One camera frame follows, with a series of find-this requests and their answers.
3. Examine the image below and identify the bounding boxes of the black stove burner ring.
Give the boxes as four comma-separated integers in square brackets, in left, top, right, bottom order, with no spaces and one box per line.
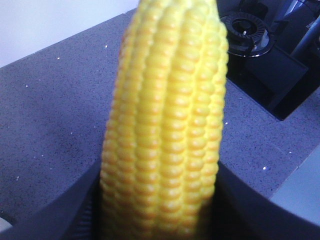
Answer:
[219,11,275,58]

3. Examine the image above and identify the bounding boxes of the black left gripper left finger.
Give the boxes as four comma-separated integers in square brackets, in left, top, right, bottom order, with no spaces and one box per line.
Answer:
[0,161,101,240]

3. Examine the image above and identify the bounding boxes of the black gas stove top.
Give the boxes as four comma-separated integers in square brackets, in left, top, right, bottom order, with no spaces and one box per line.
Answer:
[217,0,320,120]

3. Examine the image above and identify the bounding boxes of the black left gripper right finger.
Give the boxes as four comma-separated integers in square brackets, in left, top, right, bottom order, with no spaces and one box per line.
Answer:
[212,161,320,240]

